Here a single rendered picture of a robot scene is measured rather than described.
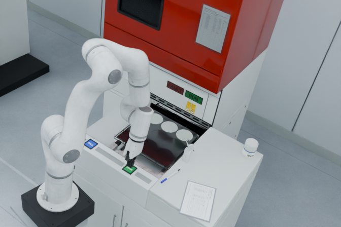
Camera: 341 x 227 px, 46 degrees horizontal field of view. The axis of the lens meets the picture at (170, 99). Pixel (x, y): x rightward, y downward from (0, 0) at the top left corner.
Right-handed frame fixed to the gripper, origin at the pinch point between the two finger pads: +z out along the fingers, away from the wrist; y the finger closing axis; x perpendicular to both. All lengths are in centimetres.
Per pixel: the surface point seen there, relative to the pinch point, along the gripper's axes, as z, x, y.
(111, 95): 9, -59, -61
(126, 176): 5.6, 1.5, 3.2
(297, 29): -49, 14, -201
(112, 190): 22.3, -6.1, -0.2
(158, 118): 0, -16, -50
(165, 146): 4.0, 1.6, -33.2
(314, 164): 59, 75, -207
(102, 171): 13.1, -13.6, 1.8
